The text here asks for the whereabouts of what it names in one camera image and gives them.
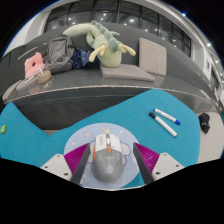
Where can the dark glass window front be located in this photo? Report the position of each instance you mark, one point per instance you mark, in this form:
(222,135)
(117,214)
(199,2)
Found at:
(116,16)

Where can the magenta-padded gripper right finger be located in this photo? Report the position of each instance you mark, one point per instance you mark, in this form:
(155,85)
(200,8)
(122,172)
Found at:
(155,165)

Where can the black bag on floor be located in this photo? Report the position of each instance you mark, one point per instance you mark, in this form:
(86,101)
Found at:
(204,122)

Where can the white marker with black cap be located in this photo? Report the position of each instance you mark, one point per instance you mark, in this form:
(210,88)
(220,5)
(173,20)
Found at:
(163,124)

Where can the grey computer mouse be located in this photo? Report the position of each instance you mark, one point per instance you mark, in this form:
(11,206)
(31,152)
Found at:
(106,163)

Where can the green eraser block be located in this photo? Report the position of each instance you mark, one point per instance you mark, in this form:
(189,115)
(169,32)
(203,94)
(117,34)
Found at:
(3,129)

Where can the green dragon plush toy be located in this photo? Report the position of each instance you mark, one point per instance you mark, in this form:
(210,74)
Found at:
(110,53)

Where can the round printed mouse pad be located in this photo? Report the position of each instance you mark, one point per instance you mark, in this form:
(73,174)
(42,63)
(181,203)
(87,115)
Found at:
(80,138)

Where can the grey flat seat cushion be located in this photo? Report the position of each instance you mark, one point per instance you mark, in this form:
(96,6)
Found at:
(126,72)
(10,91)
(26,85)

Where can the dark blue patterned bag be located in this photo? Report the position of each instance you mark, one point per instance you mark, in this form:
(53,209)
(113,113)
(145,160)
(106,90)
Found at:
(80,58)

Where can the grey square upright cushion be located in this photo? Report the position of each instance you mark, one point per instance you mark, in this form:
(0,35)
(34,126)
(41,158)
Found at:
(152,56)

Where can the grey backpack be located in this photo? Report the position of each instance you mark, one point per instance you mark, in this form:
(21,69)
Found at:
(59,53)

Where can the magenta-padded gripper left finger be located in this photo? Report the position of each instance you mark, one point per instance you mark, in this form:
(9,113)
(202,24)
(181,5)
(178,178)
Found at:
(70,165)

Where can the tan round woven hat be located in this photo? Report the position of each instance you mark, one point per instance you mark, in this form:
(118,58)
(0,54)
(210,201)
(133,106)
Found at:
(44,77)

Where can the dark grey tiered bench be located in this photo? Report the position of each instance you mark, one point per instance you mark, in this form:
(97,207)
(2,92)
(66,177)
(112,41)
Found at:
(83,80)

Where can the white marker with blue cap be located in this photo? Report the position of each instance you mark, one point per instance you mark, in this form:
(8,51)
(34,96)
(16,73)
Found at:
(166,116)

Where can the pink plush cushion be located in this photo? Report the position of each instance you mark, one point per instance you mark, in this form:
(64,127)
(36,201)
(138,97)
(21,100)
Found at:
(34,65)

